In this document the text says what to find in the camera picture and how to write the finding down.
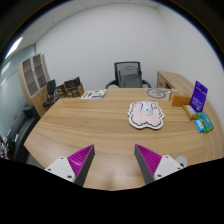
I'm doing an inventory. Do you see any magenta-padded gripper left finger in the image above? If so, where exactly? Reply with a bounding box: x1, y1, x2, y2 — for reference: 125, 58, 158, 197
44, 143, 96, 187

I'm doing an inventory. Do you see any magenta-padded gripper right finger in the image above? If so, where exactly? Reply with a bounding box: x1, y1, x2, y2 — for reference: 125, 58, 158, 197
133, 143, 184, 186

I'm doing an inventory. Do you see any white blue yellow computer mouse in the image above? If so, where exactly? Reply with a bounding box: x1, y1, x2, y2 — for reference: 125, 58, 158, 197
139, 100, 155, 117

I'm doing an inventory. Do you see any pink cloud-shaped mouse pad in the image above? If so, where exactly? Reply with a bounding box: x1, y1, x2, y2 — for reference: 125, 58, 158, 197
127, 100, 166, 131

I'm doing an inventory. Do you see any black leather armchair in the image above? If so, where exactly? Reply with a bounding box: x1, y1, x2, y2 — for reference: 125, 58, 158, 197
6, 105, 41, 164

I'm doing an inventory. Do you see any small blue box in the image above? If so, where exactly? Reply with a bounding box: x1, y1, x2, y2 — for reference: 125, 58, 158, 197
194, 119, 206, 133

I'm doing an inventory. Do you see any small yellow box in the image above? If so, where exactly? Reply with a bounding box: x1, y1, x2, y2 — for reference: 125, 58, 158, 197
182, 104, 198, 120

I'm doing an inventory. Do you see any small green box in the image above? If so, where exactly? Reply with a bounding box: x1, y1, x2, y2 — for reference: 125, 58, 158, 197
196, 111, 215, 134

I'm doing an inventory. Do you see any orange cardboard box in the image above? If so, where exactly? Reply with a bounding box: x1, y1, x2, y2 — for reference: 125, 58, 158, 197
168, 91, 192, 108

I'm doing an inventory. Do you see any round grey desk pad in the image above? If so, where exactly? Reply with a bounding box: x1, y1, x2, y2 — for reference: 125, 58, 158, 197
145, 87, 169, 100

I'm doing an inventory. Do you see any tall brown cardboard box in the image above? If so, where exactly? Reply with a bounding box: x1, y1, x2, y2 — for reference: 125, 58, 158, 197
55, 83, 67, 98

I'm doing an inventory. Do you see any purple standing sign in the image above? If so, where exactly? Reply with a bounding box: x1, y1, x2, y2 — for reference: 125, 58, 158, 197
189, 80, 209, 113

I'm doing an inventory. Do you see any wide brown cardboard box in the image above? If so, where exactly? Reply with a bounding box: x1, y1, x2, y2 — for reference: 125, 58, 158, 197
64, 83, 85, 98

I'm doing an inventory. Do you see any black visitor chair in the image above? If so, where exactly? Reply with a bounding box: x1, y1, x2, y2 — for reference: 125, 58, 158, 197
42, 79, 61, 108

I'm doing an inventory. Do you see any white printed leaflet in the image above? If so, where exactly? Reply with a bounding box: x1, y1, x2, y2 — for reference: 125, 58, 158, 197
80, 89, 108, 100

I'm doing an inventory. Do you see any dark printed cardboard box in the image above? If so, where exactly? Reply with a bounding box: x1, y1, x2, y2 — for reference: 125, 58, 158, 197
63, 76, 82, 90

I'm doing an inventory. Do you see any wooden side desk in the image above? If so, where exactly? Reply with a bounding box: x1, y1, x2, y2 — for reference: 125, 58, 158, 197
156, 70, 198, 96

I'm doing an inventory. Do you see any wooden shelf cabinet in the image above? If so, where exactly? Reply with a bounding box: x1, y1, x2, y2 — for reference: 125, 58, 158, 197
17, 53, 51, 118

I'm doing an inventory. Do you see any grey mesh office chair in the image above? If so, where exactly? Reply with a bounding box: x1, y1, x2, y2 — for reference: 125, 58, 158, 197
105, 60, 152, 90

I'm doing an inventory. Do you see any ceiling light panel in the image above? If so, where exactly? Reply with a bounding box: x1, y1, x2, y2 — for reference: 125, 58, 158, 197
4, 35, 24, 60

